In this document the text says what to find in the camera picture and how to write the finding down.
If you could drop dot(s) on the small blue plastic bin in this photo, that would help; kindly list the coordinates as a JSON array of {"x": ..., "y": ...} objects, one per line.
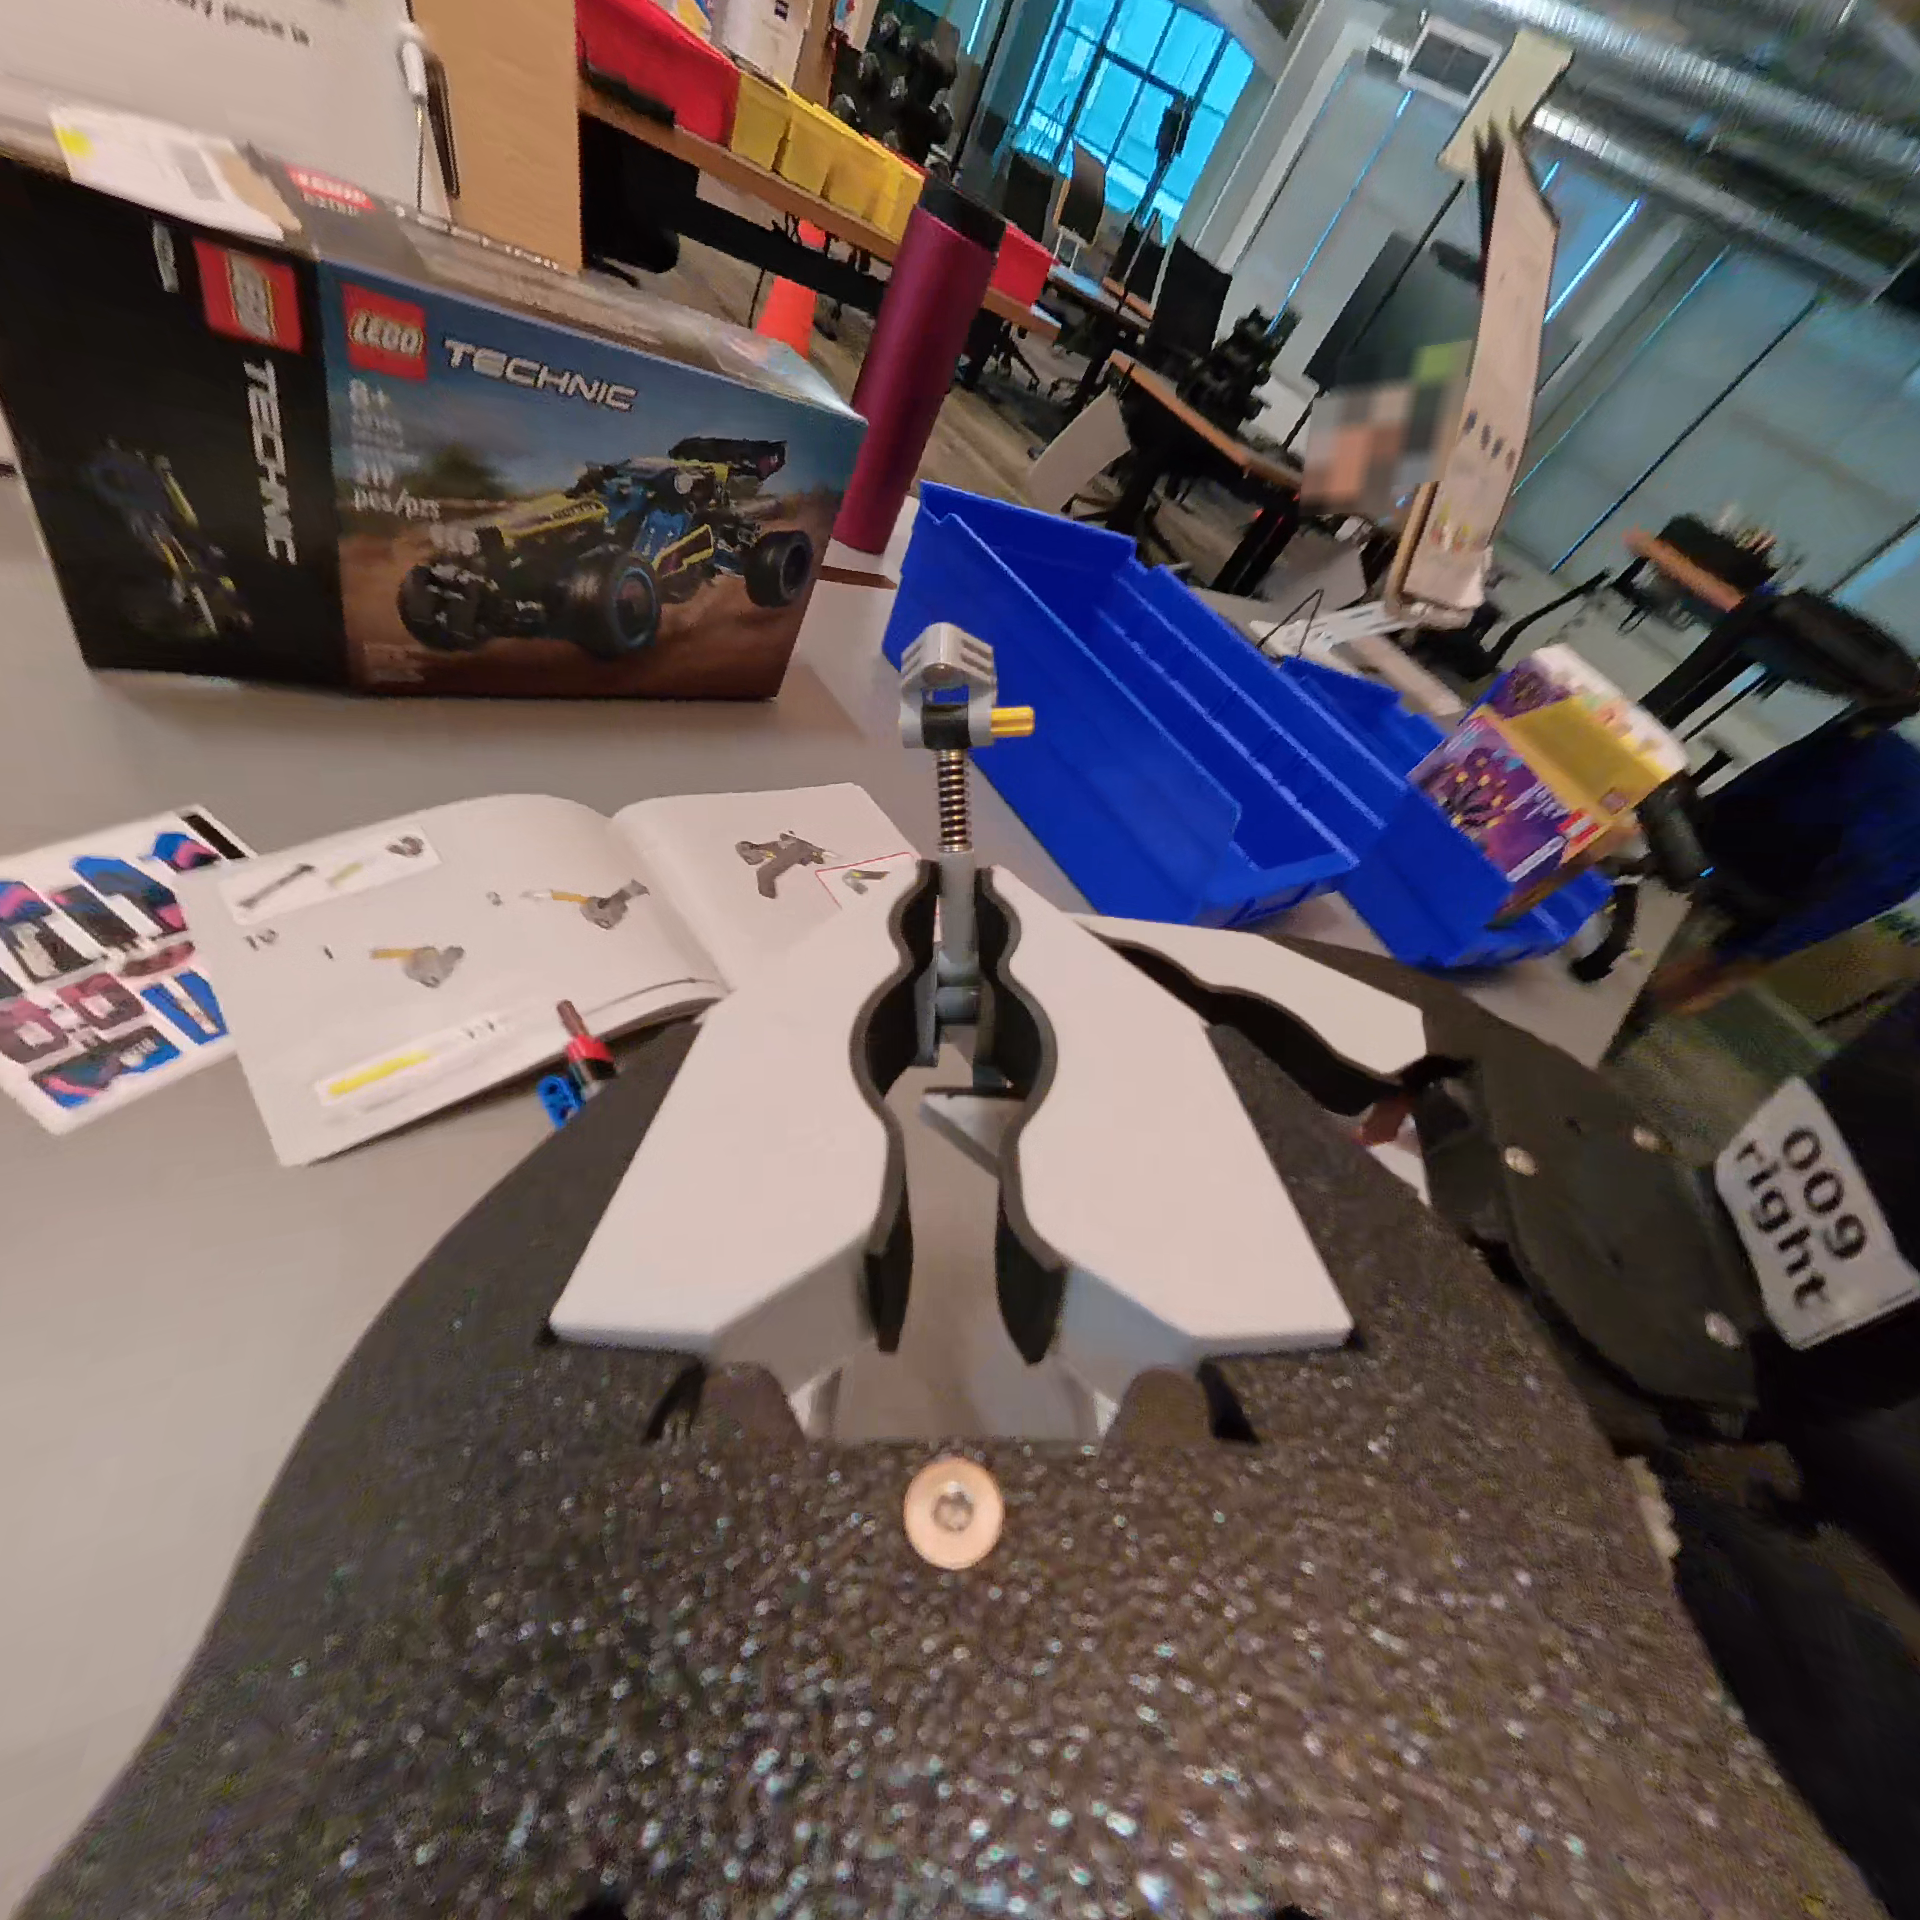
[{"x": 1424, "y": 908}]

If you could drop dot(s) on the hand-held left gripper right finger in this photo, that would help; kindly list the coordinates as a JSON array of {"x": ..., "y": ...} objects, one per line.
[{"x": 1184, "y": 1200}]

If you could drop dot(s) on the brown cardboard box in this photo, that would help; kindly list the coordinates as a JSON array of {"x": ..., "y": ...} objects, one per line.
[{"x": 511, "y": 136}]

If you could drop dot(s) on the lego sticker sheet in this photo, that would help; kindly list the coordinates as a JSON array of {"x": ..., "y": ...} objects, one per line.
[{"x": 105, "y": 974}]

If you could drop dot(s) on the grey lego shock absorber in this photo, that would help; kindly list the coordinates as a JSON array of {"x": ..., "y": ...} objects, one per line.
[{"x": 954, "y": 930}]

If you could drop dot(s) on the orange traffic cone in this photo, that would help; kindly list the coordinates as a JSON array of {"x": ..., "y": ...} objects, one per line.
[{"x": 787, "y": 324}]

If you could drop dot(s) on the small red storage bin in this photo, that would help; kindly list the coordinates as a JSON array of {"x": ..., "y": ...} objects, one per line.
[{"x": 1025, "y": 269}]

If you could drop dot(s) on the white box with label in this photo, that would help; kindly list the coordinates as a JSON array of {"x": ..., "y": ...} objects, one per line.
[{"x": 182, "y": 60}]

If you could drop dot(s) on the purple and yellow toy box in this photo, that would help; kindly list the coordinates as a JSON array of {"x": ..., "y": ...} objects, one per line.
[{"x": 1560, "y": 765}]

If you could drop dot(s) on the lego set box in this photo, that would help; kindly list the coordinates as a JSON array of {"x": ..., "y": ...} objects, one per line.
[{"x": 494, "y": 494}]

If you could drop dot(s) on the maroon drinking bottle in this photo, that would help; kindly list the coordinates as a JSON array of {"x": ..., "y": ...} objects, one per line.
[{"x": 915, "y": 376}]

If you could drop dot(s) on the partly built lego chassis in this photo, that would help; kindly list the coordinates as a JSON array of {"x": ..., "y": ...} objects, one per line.
[{"x": 585, "y": 1050}]

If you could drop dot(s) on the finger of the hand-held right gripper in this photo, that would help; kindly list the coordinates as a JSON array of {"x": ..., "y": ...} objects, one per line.
[{"x": 1305, "y": 990}]

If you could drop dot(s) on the large blue plastic bin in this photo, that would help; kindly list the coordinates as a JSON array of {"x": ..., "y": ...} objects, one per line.
[{"x": 1141, "y": 750}]

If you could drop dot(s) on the large window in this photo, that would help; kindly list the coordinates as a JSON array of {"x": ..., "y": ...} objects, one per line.
[{"x": 1141, "y": 105}]

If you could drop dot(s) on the yellow storage bin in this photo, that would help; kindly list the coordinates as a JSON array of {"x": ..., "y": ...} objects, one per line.
[
  {"x": 883, "y": 188},
  {"x": 821, "y": 153},
  {"x": 762, "y": 124}
]

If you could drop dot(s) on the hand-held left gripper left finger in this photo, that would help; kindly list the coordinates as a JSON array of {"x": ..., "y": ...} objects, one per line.
[{"x": 720, "y": 1200}]

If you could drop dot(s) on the cardboard stand with print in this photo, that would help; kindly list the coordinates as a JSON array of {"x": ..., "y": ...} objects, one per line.
[{"x": 1501, "y": 376}]

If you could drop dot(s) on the open lego instruction booklet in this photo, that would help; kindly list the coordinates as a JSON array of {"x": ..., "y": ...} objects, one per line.
[{"x": 494, "y": 961}]

